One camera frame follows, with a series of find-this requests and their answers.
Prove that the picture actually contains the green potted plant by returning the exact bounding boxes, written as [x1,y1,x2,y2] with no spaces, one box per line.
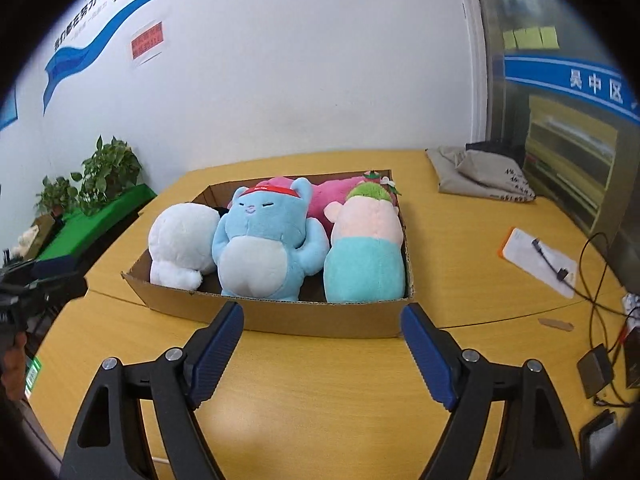
[70,136,142,216]

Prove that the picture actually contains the black smartphone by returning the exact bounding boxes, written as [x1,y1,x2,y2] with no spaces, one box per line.
[579,408,618,474]

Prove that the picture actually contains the blue glass banner strip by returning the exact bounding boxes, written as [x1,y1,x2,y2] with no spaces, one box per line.
[504,54,639,125]

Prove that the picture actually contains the blue plush bear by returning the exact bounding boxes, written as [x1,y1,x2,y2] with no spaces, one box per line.
[212,178,330,302]

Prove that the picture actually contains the small wooden stick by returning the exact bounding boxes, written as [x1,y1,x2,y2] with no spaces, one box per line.
[538,318,574,332]

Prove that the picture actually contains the green-haired peach plush doll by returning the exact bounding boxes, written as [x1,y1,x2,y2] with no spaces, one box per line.
[323,181,406,304]

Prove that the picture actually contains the red wall notice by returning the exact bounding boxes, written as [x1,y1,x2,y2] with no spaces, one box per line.
[130,21,165,65]

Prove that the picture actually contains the green covered side table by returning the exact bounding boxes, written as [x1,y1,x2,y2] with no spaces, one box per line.
[36,184,156,261]

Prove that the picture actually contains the white paper notepad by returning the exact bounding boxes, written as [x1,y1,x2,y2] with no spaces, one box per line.
[498,228,577,298]

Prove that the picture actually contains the yellow sticky notes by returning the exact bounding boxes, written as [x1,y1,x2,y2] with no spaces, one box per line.
[502,26,560,50]

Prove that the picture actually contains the grey folded cloth bag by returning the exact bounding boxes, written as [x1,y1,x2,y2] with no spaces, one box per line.
[425,146,536,203]

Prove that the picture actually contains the green white sticker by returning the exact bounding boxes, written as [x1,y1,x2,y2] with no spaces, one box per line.
[24,356,42,399]

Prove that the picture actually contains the blue wall wave decal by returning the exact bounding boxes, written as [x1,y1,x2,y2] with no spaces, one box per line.
[0,0,302,131]

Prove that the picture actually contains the white plush toy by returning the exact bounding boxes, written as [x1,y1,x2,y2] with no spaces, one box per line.
[148,203,220,292]

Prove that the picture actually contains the black cable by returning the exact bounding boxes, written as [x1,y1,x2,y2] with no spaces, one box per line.
[530,231,640,409]

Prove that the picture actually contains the person's left hand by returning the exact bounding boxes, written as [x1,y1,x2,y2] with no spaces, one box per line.
[1,332,27,402]

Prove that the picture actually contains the black power adapter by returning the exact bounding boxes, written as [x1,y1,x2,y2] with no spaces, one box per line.
[577,344,614,399]

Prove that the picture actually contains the brown cardboard box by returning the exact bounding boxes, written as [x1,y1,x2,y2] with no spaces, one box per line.
[125,174,413,338]

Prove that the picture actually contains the pink plush toy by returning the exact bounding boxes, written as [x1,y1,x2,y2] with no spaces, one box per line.
[226,170,402,239]

